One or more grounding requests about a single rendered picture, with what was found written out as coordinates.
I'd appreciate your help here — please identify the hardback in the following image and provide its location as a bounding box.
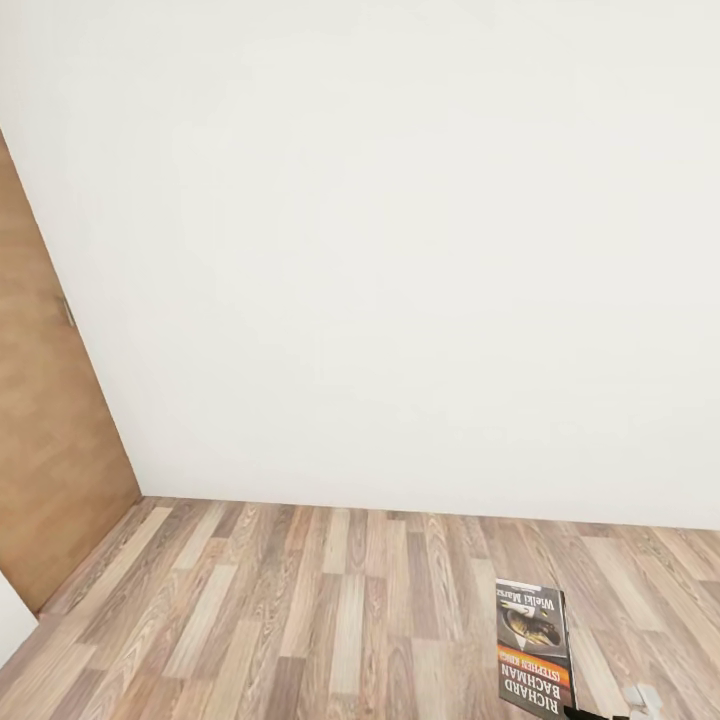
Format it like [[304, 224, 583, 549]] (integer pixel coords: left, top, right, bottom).
[[495, 577, 579, 720]]

